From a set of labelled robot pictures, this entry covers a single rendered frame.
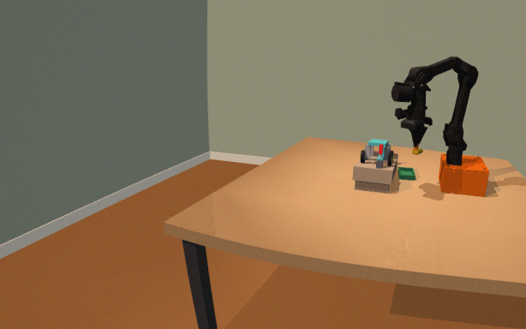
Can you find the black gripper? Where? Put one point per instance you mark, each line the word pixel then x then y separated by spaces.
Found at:
pixel 416 122

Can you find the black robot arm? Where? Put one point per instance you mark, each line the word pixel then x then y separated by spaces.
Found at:
pixel 467 77

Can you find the teal trolley with black wheels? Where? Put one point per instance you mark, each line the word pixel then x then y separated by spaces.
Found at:
pixel 369 151

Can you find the tan sloped ramp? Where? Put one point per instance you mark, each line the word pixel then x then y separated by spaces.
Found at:
pixel 374 175

